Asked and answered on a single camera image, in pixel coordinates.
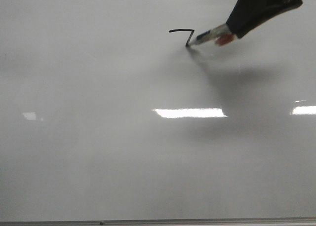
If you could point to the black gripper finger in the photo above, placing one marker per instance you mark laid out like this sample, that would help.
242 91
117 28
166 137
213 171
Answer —
249 14

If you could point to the black and white whiteboard marker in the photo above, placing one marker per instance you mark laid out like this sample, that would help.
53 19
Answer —
221 35

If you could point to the white whiteboard with aluminium frame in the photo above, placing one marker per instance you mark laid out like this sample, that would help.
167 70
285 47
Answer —
106 115

